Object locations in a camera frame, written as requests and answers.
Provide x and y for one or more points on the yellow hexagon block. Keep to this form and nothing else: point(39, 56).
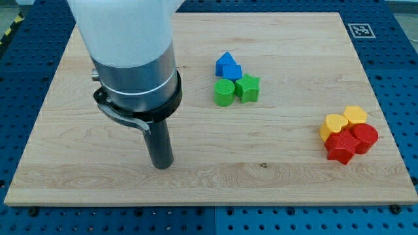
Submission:
point(355, 115)

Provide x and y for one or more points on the red cylinder block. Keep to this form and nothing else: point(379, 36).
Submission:
point(367, 135)

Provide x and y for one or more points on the green star block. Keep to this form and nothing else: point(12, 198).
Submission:
point(247, 88)

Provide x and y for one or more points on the red star block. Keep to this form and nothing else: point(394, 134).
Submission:
point(341, 146)

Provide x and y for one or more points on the green cylinder block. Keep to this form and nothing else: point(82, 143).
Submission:
point(224, 92)

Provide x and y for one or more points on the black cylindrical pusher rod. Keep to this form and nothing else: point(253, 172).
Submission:
point(157, 139)

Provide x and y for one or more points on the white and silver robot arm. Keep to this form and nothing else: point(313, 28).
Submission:
point(130, 43)

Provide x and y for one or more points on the white fiducial marker tag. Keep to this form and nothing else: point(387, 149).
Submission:
point(361, 30)

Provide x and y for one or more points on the blue triangle block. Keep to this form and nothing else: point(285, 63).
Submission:
point(225, 59)

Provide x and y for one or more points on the yellow heart block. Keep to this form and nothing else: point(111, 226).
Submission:
point(333, 123)

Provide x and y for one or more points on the light wooden board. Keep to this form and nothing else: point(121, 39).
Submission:
point(264, 153)

